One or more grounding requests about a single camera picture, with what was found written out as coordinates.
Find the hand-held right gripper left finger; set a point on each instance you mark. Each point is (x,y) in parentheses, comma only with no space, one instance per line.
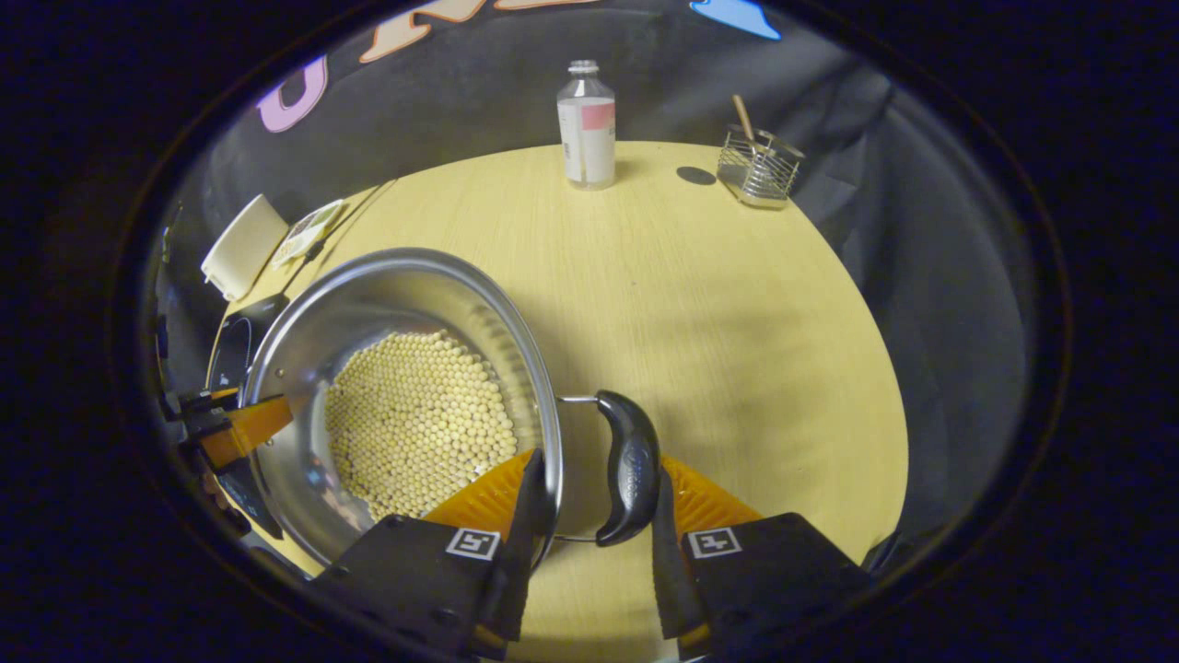
(516,552)

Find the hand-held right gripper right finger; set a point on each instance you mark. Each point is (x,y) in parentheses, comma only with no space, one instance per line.
(668,571)

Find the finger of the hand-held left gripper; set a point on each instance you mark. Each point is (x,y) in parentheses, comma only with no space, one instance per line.
(207,400)
(244,430)

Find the black induction cooktop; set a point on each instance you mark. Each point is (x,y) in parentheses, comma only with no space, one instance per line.
(235,350)

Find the white toaster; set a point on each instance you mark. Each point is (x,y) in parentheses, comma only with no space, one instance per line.
(244,247)

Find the pile of yellow soybeans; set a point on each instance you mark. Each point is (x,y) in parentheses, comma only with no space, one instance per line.
(414,414)

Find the white divided bean tray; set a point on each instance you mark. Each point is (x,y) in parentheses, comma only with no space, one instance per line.
(309,230)

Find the small black round disc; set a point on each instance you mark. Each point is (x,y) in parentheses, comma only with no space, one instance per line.
(696,176)

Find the clear bottle with pink label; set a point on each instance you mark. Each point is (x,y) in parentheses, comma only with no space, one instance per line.
(587,138)

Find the wooden stick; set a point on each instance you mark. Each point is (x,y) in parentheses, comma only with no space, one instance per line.
(743,117)

